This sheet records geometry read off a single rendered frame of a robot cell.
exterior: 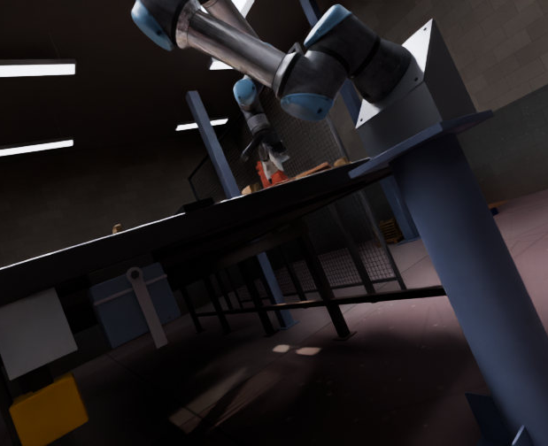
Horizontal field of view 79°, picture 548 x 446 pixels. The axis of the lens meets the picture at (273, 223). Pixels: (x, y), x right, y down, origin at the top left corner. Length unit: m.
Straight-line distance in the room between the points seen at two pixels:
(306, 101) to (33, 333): 0.70
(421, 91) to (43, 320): 0.87
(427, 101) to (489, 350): 0.60
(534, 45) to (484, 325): 4.93
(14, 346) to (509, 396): 1.03
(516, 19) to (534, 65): 0.61
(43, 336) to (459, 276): 0.87
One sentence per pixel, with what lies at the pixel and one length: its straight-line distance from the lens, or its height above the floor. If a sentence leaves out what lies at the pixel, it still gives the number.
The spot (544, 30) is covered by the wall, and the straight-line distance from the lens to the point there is 5.64.
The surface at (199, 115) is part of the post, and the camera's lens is 3.38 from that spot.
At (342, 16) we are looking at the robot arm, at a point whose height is 1.19.
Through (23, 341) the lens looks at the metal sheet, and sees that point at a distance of 0.73.
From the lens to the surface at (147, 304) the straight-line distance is 0.70.
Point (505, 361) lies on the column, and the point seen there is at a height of 0.31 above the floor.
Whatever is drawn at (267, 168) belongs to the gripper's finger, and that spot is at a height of 1.04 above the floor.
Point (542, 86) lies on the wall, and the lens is 5.61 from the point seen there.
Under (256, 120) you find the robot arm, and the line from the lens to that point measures 1.28.
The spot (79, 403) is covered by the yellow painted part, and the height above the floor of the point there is 0.65.
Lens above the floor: 0.78
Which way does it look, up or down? 3 degrees up
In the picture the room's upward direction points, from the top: 23 degrees counter-clockwise
